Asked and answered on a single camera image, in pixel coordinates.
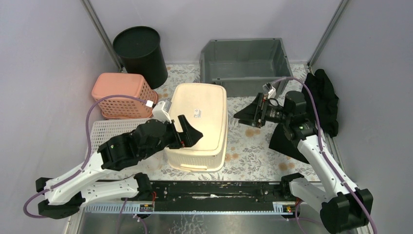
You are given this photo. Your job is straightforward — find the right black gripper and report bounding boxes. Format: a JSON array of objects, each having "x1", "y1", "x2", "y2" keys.
[{"x1": 233, "y1": 93, "x2": 291, "y2": 129}]

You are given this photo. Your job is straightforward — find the large black cylindrical container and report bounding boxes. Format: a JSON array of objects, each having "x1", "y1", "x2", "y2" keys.
[{"x1": 113, "y1": 26, "x2": 168, "y2": 89}]

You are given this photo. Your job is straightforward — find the cream perforated plastic basket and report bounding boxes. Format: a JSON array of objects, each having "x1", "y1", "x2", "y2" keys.
[{"x1": 165, "y1": 83, "x2": 228, "y2": 172}]

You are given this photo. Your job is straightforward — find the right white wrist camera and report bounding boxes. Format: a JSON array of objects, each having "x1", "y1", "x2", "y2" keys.
[{"x1": 263, "y1": 83, "x2": 277, "y2": 99}]

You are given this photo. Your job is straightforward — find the grey plastic storage bin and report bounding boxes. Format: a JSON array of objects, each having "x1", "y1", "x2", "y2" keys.
[{"x1": 200, "y1": 38, "x2": 293, "y2": 97}]

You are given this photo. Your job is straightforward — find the pink perforated plastic basket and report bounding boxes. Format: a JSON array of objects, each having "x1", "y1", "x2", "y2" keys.
[{"x1": 91, "y1": 73, "x2": 158, "y2": 119}]

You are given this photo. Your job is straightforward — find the black crumpled cloth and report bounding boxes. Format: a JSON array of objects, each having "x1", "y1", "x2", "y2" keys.
[{"x1": 269, "y1": 69, "x2": 339, "y2": 164}]

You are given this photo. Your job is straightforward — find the aluminium frame rail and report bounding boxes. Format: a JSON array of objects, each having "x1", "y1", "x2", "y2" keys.
[{"x1": 82, "y1": 180, "x2": 364, "y2": 215}]

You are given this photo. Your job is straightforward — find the white perforated plastic basket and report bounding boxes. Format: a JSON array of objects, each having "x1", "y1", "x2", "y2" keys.
[{"x1": 87, "y1": 118, "x2": 149, "y2": 155}]

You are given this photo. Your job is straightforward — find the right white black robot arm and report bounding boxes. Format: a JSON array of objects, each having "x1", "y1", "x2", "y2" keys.
[{"x1": 234, "y1": 91, "x2": 373, "y2": 234}]

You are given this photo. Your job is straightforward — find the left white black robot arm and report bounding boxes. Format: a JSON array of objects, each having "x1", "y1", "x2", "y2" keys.
[{"x1": 36, "y1": 115, "x2": 203, "y2": 219}]

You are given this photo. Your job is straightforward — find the floral patterned table mat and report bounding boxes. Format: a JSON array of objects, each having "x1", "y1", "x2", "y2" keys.
[{"x1": 100, "y1": 64, "x2": 327, "y2": 182}]

